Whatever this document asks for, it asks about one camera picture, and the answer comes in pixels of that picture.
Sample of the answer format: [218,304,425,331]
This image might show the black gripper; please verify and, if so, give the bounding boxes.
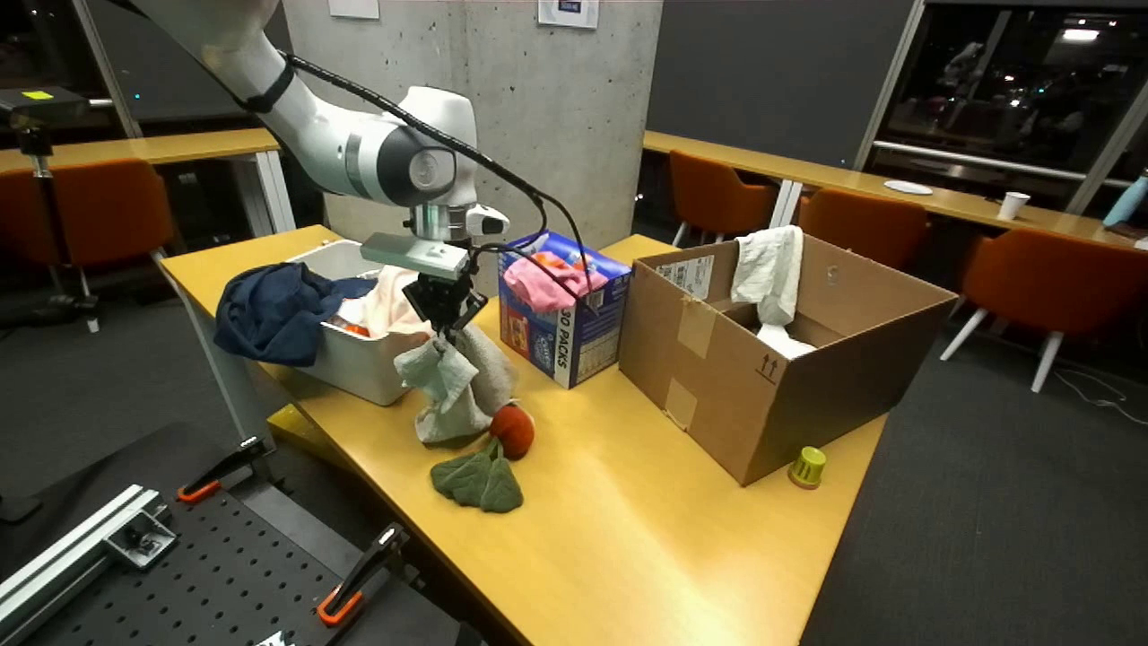
[409,269,490,360]

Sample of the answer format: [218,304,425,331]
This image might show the light grey towel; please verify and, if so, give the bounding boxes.
[391,324,520,449]

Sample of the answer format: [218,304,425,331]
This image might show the white plastic storage bin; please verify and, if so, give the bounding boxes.
[284,237,443,410]

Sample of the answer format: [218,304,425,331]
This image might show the red radish toy green leaves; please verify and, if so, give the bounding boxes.
[428,402,537,518]

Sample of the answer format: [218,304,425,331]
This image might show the peach cloth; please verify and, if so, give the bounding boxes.
[333,261,431,344]

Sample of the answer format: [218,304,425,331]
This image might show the pink cloth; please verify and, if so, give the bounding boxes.
[502,246,612,318]

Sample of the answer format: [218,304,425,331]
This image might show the blue printed carton box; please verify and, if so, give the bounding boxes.
[495,230,636,390]

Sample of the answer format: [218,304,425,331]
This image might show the navy blue cloth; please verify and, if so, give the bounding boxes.
[211,261,382,370]

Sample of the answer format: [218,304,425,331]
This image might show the brown cardboard box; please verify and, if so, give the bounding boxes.
[617,230,960,489]

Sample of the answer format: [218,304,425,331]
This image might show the orange chair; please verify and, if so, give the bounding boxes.
[797,187,937,274]
[941,225,1148,398]
[0,157,180,316]
[663,152,777,246]

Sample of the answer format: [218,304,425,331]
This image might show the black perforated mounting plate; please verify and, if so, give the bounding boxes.
[0,416,489,646]

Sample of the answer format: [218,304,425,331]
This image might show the white cloth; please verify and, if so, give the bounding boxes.
[727,222,823,364]

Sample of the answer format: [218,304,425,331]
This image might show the long wooden desk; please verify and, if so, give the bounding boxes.
[640,124,1148,256]

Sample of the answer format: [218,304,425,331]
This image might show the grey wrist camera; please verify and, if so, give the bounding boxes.
[359,230,473,286]

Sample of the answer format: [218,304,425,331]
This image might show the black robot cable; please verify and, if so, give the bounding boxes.
[280,54,593,301]

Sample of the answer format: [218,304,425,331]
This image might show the orange handled clamp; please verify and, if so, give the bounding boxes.
[171,435,269,508]
[311,523,404,633]

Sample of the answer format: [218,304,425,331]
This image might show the framed wall sign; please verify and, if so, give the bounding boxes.
[536,0,603,31]

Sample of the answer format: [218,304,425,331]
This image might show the black camera tripod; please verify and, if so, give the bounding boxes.
[0,84,109,331]

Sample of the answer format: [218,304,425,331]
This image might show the aluminium rail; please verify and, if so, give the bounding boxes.
[0,481,180,628]

